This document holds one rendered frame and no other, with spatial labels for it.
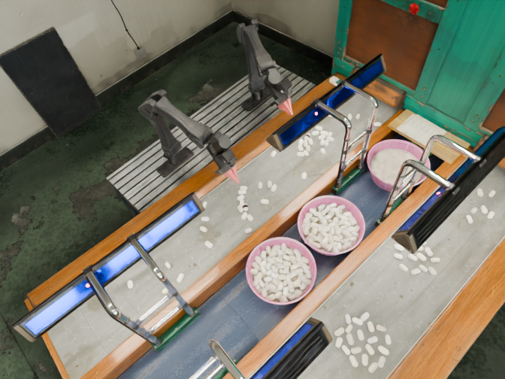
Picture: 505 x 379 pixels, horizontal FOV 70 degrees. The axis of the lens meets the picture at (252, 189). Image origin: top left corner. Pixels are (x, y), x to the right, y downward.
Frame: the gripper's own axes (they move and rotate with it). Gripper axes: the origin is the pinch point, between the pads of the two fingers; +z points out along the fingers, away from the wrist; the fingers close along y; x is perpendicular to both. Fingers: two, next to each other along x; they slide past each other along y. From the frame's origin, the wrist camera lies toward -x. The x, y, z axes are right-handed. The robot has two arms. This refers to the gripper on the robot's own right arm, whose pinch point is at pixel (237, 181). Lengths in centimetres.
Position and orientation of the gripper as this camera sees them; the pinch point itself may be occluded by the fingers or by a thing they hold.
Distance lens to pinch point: 154.7
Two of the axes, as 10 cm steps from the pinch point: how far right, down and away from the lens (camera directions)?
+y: 7.4, -5.8, 3.3
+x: -3.7, 0.4, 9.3
